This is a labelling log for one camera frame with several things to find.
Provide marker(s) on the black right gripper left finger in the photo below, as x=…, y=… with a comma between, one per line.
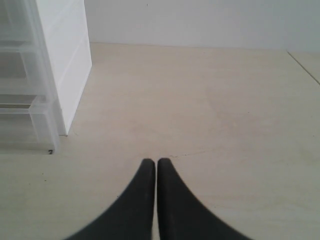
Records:
x=130, y=217

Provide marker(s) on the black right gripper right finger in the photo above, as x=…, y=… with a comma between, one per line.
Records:
x=181, y=216

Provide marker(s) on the clear plastic storage box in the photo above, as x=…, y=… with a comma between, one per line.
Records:
x=26, y=124
x=20, y=70

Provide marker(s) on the white translucent drawer cabinet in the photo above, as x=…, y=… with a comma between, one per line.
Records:
x=58, y=29

